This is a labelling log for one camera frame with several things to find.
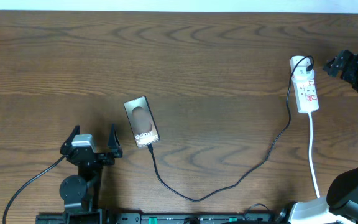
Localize bronze Galaxy smartphone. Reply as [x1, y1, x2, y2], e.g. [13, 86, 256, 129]
[124, 96, 160, 147]

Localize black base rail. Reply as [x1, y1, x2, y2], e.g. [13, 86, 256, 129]
[35, 213, 286, 224]

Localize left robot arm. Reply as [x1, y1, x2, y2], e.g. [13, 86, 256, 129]
[59, 124, 122, 223]

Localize white power strip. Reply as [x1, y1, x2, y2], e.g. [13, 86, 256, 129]
[290, 55, 319, 114]

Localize black USB plug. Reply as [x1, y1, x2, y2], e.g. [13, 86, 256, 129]
[306, 63, 314, 72]

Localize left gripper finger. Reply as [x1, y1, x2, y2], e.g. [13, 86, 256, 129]
[108, 124, 123, 158]
[63, 125, 80, 146]

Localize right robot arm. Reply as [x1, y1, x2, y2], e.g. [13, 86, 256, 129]
[274, 50, 358, 223]

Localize black charger cable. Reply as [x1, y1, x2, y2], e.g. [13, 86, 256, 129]
[147, 55, 315, 202]

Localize white power strip cord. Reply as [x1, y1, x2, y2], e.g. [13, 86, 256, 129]
[308, 112, 321, 199]

